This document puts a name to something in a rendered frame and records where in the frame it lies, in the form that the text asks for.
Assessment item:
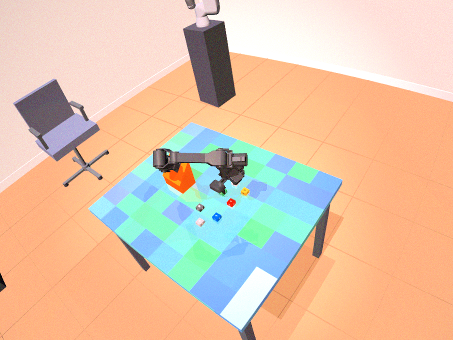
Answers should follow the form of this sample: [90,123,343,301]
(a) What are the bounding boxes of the blue block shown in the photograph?
[212,213,222,222]

